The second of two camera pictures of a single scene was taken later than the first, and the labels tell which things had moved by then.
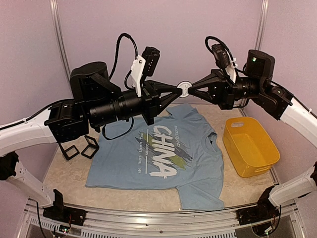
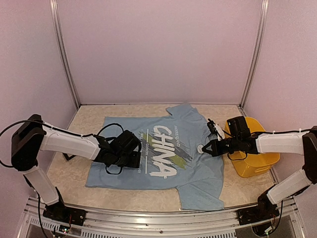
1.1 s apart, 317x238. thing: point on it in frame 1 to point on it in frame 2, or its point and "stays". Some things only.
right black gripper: x=222 y=89 to x=216 y=151
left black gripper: x=152 y=100 to x=135 y=162
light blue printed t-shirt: x=180 y=150 stays
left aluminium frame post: x=57 y=28 stays
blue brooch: x=184 y=85 to x=199 y=148
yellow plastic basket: x=248 y=146 stays
